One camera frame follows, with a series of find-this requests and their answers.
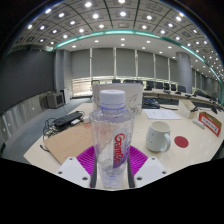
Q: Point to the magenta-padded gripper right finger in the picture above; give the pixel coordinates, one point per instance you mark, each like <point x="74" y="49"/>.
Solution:
<point x="150" y="168"/>

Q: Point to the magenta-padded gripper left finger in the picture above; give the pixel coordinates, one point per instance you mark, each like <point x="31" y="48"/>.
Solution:
<point x="71" y="168"/>

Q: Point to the clear plastic water bottle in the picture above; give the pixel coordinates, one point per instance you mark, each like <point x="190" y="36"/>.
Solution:
<point x="111" y="133"/>

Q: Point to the white ceramic mug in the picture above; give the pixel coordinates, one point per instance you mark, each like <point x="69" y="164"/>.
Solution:
<point x="156" y="136"/>

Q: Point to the flat round red coaster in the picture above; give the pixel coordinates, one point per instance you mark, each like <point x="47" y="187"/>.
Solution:
<point x="181" y="141"/>

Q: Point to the small open white box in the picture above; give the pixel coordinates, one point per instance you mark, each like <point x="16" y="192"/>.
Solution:
<point x="187" y="109"/>

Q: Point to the grey box monitor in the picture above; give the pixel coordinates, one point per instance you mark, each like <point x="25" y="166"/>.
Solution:
<point x="55" y="100"/>

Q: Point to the open orange cardboard box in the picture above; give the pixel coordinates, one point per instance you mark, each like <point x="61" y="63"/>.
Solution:
<point x="210" y="122"/>

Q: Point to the long curved conference desk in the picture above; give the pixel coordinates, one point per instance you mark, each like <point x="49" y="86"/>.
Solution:
<point x="186" y="97"/>

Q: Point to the row of black office chairs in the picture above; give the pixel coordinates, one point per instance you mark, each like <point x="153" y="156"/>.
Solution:
<point x="160" y="85"/>

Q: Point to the round ceiling lights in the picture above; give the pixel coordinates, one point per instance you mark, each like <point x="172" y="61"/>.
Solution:
<point x="123" y="14"/>

